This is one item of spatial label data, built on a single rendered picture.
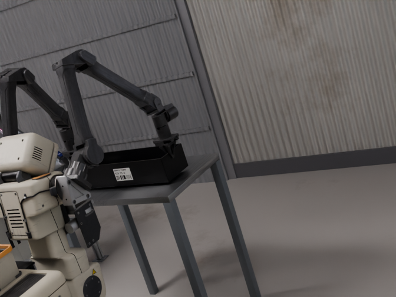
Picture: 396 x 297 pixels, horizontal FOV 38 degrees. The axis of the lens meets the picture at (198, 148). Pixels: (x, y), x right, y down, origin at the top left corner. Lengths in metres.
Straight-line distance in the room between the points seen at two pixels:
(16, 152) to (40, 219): 0.26
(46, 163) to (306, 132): 2.49
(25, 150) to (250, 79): 2.45
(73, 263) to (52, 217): 0.19
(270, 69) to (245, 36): 0.30
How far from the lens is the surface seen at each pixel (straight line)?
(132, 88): 2.38
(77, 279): 2.31
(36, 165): 2.19
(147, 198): 2.43
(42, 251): 2.32
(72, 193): 2.11
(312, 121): 4.25
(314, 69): 4.13
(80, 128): 2.18
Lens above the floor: 1.59
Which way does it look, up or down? 16 degrees down
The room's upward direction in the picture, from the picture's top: 17 degrees counter-clockwise
